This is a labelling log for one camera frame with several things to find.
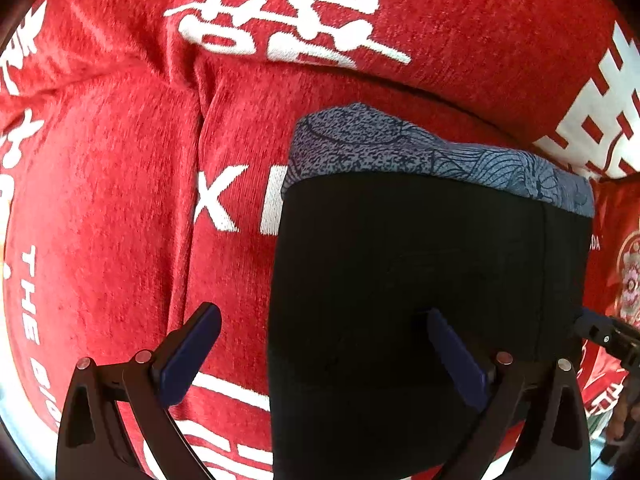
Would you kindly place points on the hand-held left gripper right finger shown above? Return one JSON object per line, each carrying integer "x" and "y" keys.
{"x": 457, "y": 360}

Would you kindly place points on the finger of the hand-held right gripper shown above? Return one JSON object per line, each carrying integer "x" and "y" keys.
{"x": 602, "y": 331}

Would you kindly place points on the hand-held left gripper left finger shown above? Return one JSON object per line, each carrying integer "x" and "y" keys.
{"x": 190, "y": 355}

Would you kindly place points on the black pants grey patterned waistband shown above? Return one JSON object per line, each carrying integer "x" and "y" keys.
{"x": 400, "y": 260}

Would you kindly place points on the red printed blanket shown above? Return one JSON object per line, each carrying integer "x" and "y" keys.
{"x": 125, "y": 185}

